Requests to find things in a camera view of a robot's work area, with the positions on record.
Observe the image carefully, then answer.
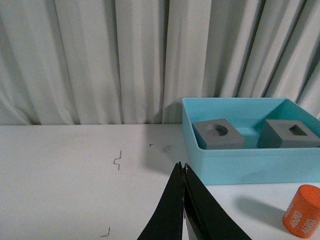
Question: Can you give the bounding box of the gray cube with round hole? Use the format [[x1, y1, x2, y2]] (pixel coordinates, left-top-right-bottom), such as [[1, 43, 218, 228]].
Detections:
[[192, 118, 245, 150]]

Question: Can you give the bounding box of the white pleated curtain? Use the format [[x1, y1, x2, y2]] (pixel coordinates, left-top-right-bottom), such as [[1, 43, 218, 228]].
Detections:
[[0, 0, 320, 125]]

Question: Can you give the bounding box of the blue plastic box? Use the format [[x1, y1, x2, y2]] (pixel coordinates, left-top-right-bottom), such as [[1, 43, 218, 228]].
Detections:
[[182, 97, 320, 185]]

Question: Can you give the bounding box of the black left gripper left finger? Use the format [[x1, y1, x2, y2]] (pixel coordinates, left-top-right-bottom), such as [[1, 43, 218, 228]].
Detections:
[[138, 162, 185, 240]]

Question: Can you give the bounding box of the orange cylinder part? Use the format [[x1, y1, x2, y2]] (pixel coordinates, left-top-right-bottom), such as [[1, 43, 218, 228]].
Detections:
[[282, 184, 320, 239]]

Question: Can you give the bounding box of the gray cube with square hole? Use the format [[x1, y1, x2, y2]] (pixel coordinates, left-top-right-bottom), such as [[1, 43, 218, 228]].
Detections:
[[257, 119, 320, 149]]

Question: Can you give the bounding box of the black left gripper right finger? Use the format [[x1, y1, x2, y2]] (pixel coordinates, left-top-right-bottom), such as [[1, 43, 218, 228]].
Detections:
[[183, 164, 248, 240]]

